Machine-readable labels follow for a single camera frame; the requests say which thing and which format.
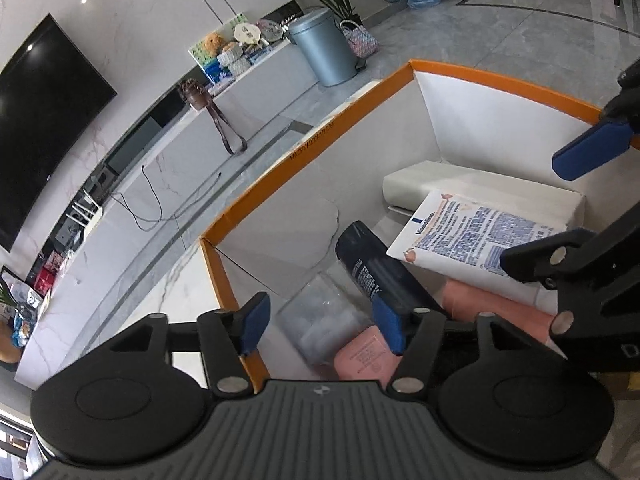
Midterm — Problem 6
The white lotion tube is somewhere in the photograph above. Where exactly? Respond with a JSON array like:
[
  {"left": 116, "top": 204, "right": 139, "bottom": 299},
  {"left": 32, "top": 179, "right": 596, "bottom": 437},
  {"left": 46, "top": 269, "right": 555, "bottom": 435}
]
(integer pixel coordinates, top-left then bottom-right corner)
[{"left": 386, "top": 189, "right": 569, "bottom": 281}]

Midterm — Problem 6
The black power cable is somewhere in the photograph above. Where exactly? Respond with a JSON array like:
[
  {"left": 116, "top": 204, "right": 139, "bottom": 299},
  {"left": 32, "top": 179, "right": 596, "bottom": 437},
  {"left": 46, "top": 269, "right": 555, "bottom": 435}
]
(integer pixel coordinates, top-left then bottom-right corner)
[{"left": 111, "top": 162, "right": 224, "bottom": 232}]

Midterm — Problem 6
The orange cardboard box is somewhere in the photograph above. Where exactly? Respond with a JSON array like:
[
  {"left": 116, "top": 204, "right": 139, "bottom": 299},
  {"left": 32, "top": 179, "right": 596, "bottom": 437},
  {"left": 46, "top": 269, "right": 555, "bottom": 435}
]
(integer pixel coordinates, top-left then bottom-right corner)
[{"left": 199, "top": 59, "right": 640, "bottom": 396}]

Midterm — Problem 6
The white router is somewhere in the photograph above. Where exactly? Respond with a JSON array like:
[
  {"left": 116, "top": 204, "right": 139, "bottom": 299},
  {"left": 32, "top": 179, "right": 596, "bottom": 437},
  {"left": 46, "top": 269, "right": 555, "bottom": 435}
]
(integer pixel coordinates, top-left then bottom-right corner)
[{"left": 67, "top": 187, "right": 104, "bottom": 231}]

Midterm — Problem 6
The pink bottle orange cap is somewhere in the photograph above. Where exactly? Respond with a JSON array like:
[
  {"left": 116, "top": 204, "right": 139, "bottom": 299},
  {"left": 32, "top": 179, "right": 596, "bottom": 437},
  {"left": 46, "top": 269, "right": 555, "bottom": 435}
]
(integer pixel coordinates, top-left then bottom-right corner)
[{"left": 334, "top": 325, "right": 401, "bottom": 384}]

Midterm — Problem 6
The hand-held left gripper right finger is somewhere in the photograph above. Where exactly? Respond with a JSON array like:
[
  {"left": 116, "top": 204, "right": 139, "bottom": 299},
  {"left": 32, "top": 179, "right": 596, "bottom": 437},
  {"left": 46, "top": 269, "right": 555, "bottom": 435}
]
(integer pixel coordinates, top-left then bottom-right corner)
[{"left": 372, "top": 297, "right": 539, "bottom": 395}]

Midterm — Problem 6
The decorative plate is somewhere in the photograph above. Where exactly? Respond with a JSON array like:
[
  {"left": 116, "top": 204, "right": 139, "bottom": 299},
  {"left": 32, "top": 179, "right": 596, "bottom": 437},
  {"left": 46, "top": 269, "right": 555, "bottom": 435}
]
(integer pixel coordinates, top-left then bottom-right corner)
[{"left": 257, "top": 18, "right": 285, "bottom": 41}]

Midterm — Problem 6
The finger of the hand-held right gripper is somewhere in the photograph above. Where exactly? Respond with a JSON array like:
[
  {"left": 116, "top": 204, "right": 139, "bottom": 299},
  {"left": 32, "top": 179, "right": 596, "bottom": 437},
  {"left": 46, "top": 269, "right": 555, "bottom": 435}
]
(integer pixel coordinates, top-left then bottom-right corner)
[
  {"left": 551, "top": 57, "right": 640, "bottom": 181},
  {"left": 500, "top": 205, "right": 640, "bottom": 345}
]

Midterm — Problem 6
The black wall television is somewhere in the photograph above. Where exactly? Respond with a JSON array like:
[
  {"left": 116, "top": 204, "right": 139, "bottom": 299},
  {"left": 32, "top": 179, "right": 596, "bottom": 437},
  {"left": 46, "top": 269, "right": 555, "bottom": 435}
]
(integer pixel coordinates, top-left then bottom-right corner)
[{"left": 0, "top": 13, "right": 119, "bottom": 253}]

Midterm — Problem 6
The blue snack bag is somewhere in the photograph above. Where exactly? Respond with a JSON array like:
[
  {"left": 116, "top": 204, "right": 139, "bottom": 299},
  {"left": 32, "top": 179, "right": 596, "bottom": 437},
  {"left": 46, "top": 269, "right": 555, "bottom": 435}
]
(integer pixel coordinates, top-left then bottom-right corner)
[{"left": 12, "top": 310, "right": 34, "bottom": 347}]

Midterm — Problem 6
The white marble television console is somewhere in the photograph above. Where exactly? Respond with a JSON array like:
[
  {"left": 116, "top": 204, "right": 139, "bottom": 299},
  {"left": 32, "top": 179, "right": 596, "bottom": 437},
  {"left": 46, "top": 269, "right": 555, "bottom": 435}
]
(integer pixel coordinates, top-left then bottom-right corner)
[{"left": 15, "top": 35, "right": 322, "bottom": 392}]

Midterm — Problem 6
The landscape picture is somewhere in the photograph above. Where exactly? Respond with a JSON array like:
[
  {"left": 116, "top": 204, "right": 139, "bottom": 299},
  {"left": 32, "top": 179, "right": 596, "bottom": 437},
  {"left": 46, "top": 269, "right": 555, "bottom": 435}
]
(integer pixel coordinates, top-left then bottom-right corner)
[{"left": 188, "top": 11, "right": 247, "bottom": 84}]

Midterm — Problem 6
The grey-blue trash can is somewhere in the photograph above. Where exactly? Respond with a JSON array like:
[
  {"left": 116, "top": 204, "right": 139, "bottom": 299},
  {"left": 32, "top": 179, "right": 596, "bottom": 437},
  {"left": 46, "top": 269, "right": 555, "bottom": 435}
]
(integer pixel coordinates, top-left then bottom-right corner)
[{"left": 287, "top": 8, "right": 366, "bottom": 87}]

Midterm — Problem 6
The black set-top box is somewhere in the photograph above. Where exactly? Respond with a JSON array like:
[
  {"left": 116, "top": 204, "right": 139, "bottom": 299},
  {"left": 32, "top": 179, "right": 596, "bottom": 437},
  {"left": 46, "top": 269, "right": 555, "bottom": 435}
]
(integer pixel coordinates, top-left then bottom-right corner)
[{"left": 54, "top": 224, "right": 82, "bottom": 247}]

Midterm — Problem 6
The clear plastic cube box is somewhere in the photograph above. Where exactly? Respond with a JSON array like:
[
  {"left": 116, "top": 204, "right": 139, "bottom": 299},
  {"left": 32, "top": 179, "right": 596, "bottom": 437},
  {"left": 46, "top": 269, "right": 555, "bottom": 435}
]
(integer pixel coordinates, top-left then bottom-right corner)
[{"left": 275, "top": 272, "right": 374, "bottom": 376}]

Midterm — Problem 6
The white box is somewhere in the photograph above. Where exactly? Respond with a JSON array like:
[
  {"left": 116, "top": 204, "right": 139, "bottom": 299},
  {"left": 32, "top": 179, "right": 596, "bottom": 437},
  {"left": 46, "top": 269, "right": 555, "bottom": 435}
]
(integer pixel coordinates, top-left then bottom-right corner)
[{"left": 382, "top": 160, "right": 587, "bottom": 234}]

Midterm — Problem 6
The pink white woven bag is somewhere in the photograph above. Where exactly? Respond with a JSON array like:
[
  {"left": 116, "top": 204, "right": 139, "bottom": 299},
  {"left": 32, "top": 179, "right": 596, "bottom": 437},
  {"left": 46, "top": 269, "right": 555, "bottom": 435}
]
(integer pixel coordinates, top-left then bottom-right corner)
[{"left": 340, "top": 19, "right": 382, "bottom": 59}]

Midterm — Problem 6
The round hand fan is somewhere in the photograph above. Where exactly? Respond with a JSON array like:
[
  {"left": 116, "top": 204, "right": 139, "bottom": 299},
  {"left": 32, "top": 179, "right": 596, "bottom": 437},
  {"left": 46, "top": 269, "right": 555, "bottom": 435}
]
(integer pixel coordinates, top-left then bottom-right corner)
[{"left": 232, "top": 22, "right": 262, "bottom": 45}]

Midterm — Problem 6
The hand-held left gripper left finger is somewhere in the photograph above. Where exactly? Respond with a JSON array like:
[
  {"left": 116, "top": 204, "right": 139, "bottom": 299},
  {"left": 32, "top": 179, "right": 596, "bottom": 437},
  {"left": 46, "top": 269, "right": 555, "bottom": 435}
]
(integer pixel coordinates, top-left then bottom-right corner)
[{"left": 107, "top": 291, "right": 272, "bottom": 397}]

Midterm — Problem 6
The dark tube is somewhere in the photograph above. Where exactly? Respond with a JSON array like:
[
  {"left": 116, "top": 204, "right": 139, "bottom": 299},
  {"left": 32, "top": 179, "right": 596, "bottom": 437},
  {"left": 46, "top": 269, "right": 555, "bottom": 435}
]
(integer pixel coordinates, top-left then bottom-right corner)
[{"left": 334, "top": 220, "right": 451, "bottom": 322}]

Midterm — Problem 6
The gold vase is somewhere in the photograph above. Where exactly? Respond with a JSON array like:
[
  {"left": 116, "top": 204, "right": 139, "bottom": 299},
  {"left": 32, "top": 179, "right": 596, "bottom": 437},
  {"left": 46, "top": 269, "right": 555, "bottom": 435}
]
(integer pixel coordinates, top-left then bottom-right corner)
[{"left": 0, "top": 320, "right": 24, "bottom": 364}]

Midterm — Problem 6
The pink cylindrical bottle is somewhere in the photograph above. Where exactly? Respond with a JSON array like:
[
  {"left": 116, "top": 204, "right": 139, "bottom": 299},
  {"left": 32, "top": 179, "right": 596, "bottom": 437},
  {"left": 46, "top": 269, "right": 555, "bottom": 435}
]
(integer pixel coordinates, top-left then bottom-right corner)
[{"left": 442, "top": 280, "right": 569, "bottom": 361}]

